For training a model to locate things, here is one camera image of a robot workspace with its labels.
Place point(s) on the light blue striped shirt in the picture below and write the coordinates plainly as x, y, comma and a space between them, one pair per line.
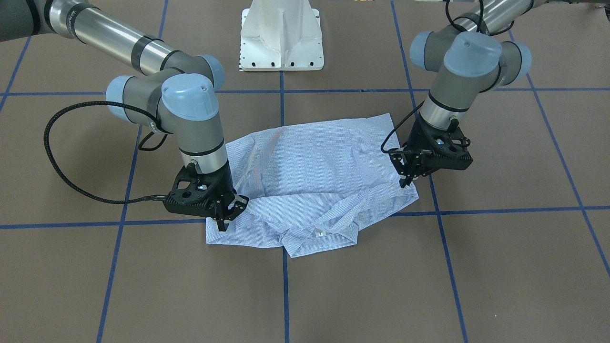
312, 187

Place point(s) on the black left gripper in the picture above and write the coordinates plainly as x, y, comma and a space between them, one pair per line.
418, 136

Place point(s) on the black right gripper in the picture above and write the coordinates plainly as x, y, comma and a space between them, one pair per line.
223, 182

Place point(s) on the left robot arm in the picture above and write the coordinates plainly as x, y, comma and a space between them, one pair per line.
467, 60

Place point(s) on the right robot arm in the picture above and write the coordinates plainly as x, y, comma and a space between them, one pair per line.
175, 94

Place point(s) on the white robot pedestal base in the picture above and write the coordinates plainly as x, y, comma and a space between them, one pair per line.
281, 35

